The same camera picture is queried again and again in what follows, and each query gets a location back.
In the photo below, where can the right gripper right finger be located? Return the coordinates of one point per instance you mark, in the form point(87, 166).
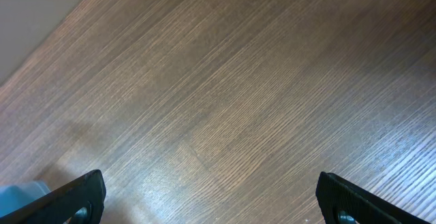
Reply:
point(341, 201)

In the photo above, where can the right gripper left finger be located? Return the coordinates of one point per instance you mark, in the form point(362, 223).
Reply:
point(79, 201)

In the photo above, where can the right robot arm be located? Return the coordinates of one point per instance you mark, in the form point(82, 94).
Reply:
point(82, 201)

